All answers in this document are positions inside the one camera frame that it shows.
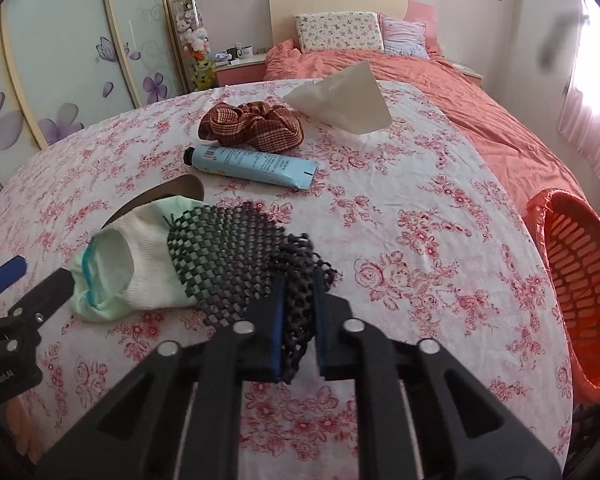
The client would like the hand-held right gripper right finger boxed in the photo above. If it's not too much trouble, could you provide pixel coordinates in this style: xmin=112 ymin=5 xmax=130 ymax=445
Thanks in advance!
xmin=314 ymin=272 xmax=563 ymax=480

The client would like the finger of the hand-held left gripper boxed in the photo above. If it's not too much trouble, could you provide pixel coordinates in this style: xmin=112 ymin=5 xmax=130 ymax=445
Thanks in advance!
xmin=9 ymin=266 xmax=76 ymax=324
xmin=0 ymin=255 xmax=28 ymax=301

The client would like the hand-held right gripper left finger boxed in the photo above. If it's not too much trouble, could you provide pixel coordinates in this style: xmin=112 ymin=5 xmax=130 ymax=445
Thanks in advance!
xmin=35 ymin=275 xmax=287 ymax=480

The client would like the white mint green sock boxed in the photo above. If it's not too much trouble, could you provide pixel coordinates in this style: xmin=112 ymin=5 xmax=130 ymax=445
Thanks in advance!
xmin=70 ymin=196 xmax=206 ymax=323

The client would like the black mesh mat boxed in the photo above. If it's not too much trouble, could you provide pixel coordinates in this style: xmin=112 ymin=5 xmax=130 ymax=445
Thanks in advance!
xmin=167 ymin=199 xmax=342 ymax=383

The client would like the light blue cream tube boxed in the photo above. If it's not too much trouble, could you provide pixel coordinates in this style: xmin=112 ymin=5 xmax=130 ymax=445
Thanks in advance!
xmin=182 ymin=144 xmax=319 ymax=191

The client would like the brown shoe insole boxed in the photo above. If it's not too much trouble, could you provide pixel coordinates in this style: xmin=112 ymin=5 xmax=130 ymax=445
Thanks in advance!
xmin=102 ymin=175 xmax=206 ymax=226

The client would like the red brown checked scrunchie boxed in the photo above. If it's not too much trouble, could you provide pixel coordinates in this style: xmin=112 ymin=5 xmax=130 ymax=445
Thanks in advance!
xmin=197 ymin=101 xmax=305 ymax=153

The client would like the white plastic bag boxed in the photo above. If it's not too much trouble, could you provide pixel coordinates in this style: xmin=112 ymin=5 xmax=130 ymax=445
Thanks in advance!
xmin=282 ymin=59 xmax=393 ymax=135

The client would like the orange plastic laundry basket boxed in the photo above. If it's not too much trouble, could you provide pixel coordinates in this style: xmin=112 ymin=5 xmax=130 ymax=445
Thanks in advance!
xmin=525 ymin=187 xmax=600 ymax=406

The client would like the flower print sliding wardrobe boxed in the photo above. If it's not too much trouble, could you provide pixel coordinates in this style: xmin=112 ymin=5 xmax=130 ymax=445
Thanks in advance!
xmin=0 ymin=0 xmax=188 ymax=211

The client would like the pink nightstand with mugs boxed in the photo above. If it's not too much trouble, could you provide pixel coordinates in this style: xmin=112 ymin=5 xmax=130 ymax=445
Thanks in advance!
xmin=215 ymin=52 xmax=268 ymax=88

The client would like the green yellow plush toy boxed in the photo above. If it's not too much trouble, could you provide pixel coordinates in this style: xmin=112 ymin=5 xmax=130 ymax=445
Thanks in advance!
xmin=191 ymin=57 xmax=217 ymax=90

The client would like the orange duvet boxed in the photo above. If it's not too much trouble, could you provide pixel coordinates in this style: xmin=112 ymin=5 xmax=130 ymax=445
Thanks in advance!
xmin=262 ymin=40 xmax=588 ymax=221

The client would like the white floral pillow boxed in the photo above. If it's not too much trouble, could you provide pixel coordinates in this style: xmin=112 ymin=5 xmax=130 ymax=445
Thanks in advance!
xmin=295 ymin=11 xmax=385 ymax=54

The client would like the pink striped pillow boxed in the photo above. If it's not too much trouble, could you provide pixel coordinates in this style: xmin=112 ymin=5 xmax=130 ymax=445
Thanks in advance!
xmin=380 ymin=15 xmax=431 ymax=58

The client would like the clear plush toy tube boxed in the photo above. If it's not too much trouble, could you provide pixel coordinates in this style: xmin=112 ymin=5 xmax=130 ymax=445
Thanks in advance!
xmin=171 ymin=0 xmax=216 ymax=92

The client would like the beige pink headboard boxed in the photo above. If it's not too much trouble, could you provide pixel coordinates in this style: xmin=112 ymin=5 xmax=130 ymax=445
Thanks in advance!
xmin=269 ymin=0 xmax=438 ymax=53

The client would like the pink curtain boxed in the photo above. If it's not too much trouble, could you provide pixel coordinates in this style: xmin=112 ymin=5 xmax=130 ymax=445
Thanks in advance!
xmin=555 ymin=0 xmax=600 ymax=186

